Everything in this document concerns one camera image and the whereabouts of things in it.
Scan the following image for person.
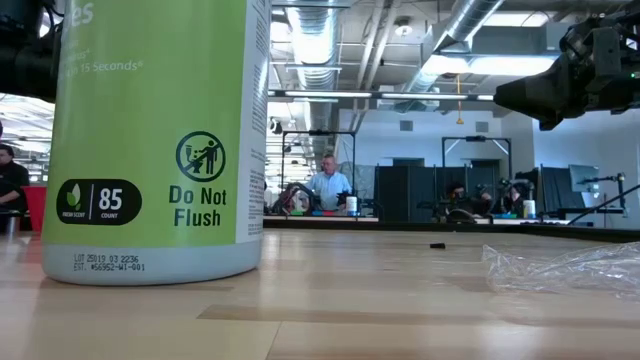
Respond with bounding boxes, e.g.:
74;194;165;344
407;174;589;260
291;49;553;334
304;153;354;212
444;182;471;216
0;143;30;211
502;182;531;216

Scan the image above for black partition panels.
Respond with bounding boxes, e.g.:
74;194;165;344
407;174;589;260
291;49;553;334
374;164;501;225

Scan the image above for yellow hanging cord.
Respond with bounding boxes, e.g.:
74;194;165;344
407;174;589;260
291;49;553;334
453;73;465;126

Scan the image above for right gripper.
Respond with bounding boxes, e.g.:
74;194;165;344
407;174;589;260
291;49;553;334
493;9;640;132

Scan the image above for crumpled clear plastic bag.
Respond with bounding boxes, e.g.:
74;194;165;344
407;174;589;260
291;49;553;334
481;241;640;297

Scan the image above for long ceiling light strip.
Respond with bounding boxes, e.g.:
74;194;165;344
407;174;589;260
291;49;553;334
269;90;496;105

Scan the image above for red plastic slotted basket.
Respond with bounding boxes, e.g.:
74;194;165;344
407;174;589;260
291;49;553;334
22;185;49;232

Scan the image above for grey background monitor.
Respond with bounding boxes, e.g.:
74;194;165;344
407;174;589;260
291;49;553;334
568;163;601;209

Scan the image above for black background gantry frame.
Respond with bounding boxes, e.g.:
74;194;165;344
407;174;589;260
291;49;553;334
280;129;357;216
440;134;513;211

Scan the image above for green disinfecting wipes canister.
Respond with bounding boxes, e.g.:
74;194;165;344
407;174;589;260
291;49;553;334
41;0;272;287

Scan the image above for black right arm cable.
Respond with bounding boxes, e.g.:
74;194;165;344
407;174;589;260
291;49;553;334
567;183;640;226

